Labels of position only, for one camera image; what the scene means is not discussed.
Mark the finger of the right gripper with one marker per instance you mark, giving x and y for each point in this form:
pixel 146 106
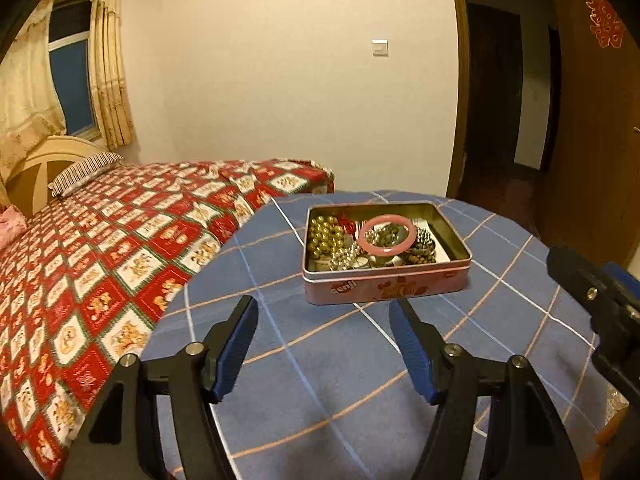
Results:
pixel 604 297

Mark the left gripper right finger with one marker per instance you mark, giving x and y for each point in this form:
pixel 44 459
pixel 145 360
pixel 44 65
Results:
pixel 526 437

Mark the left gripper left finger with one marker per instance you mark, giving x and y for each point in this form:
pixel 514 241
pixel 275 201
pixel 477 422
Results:
pixel 120 438

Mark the silver wrist watch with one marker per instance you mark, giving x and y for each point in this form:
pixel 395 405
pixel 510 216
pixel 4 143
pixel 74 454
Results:
pixel 360 262

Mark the pink jade bangle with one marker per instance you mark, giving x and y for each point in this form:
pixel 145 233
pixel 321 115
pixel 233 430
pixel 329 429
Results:
pixel 386 252

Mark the pink metal tin box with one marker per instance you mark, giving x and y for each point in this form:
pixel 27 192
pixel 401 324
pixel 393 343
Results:
pixel 328 252

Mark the red knot charm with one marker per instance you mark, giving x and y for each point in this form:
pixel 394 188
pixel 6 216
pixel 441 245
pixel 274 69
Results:
pixel 349 226

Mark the patterned cloth pile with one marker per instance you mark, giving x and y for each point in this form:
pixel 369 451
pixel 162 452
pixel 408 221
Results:
pixel 615 402

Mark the brown wooden door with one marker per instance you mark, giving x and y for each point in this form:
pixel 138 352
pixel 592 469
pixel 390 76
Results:
pixel 591 195

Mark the bed with red patterned sheet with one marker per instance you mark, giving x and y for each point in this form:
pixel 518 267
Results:
pixel 95 270

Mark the blue plaid tablecloth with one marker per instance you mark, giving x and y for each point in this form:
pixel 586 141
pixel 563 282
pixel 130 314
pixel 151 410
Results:
pixel 324 393

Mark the pink pillow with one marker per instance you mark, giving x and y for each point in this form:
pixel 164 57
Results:
pixel 13 225

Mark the red double happiness sticker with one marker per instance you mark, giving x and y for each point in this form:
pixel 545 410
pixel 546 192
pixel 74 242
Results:
pixel 605 24

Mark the wooden headboard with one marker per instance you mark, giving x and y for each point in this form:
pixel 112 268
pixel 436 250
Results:
pixel 28 185

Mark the striped pillow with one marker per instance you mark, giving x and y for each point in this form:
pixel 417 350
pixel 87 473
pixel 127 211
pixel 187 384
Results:
pixel 81 173

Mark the left beige curtain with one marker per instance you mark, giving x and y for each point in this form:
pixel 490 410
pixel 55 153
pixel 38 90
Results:
pixel 30 109

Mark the beige curtain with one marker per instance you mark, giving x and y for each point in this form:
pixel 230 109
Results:
pixel 30 109
pixel 109 96

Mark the right beige curtain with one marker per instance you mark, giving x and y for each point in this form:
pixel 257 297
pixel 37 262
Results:
pixel 109 96

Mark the window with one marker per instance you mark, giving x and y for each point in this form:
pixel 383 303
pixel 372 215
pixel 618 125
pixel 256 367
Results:
pixel 68 52

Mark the brown door frame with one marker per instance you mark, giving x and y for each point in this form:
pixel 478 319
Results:
pixel 464 68

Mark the white wall switch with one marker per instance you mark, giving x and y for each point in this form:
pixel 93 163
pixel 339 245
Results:
pixel 379 48

